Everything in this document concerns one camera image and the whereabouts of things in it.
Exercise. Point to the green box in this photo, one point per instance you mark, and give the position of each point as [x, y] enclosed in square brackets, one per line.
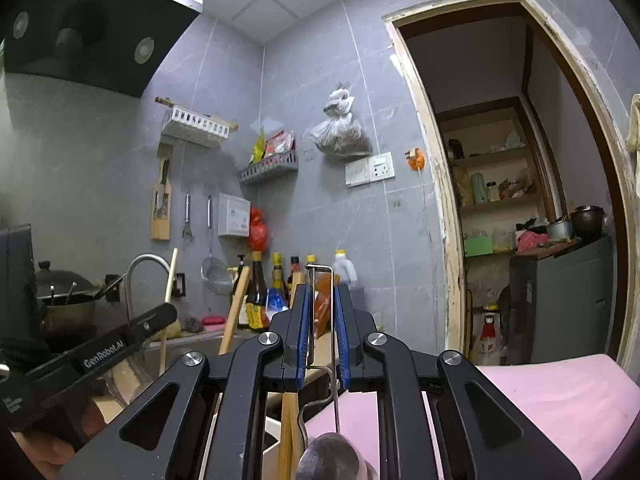
[477, 246]

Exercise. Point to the white wall rack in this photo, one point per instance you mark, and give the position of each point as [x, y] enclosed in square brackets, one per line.
[195, 127]

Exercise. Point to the wooden shelf unit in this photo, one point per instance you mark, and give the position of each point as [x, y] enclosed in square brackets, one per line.
[500, 202]

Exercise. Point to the orange wall hook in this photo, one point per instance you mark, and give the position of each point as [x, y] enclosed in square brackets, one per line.
[415, 160]

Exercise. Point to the white wall box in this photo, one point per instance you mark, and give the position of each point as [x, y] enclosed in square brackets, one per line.
[234, 216]

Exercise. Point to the hanging bag of dried goods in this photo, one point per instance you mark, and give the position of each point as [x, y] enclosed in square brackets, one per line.
[340, 135]

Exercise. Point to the pink dish cloth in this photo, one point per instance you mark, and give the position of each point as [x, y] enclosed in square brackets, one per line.
[214, 322]

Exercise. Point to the wooden stick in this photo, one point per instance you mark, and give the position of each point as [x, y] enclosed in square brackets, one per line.
[197, 112]

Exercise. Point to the pink cloth bundle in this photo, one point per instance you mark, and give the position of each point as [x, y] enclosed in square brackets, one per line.
[531, 241]

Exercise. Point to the person's left hand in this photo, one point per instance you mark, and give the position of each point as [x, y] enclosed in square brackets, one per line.
[35, 456]

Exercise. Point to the grey wall shelf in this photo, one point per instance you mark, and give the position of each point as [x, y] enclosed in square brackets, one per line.
[267, 169]

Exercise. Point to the wooden knife block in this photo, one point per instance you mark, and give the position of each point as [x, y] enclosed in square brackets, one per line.
[161, 220]

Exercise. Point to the yellow snack packet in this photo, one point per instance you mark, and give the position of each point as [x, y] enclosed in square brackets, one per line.
[257, 147]

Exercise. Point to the black flat panel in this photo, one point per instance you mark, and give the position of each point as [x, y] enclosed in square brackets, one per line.
[15, 280]

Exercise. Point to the black pot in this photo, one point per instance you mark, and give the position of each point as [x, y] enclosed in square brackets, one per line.
[587, 222]

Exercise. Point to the dark soy sauce bottle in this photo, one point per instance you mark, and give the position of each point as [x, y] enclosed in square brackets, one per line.
[257, 295]

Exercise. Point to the black range hood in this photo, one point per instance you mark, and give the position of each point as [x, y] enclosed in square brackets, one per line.
[75, 35]

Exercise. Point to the blue and white packet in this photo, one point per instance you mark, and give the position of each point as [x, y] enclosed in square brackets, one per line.
[277, 305]

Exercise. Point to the red snack packet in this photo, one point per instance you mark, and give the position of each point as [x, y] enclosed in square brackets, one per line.
[279, 144]

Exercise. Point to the hanging metal peeler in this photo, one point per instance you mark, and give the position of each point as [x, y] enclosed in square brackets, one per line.
[187, 220]

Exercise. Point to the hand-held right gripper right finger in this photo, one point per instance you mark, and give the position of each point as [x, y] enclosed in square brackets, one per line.
[342, 340]

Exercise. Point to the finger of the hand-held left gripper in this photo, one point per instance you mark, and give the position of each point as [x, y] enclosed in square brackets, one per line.
[130, 332]

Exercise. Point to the grey cabinet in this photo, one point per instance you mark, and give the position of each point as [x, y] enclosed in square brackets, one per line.
[560, 305]

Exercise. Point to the pale green bottle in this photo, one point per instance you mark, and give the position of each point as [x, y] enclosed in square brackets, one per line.
[479, 189]

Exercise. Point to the steel pot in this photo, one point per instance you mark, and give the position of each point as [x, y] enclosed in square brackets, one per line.
[560, 230]

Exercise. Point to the black wok with lid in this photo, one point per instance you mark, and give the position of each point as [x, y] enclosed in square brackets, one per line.
[65, 300]

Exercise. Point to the hanging metal strainer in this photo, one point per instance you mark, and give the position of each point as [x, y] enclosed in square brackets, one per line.
[216, 275]

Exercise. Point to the white wall socket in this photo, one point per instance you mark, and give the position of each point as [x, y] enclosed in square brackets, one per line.
[369, 170]

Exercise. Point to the wooden door frame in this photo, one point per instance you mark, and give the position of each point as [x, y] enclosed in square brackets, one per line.
[447, 240]

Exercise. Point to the steel faucet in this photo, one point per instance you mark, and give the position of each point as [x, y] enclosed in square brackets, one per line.
[142, 262]

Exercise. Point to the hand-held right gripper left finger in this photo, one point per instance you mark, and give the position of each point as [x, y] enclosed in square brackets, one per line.
[300, 340]

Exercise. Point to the orange sauce bag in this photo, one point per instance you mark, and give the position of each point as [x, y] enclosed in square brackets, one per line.
[324, 305]

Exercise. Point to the red plastic bag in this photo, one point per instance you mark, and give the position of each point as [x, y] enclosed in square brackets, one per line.
[257, 232]

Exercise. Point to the white utensil holder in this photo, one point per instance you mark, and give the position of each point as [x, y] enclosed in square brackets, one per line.
[272, 425]

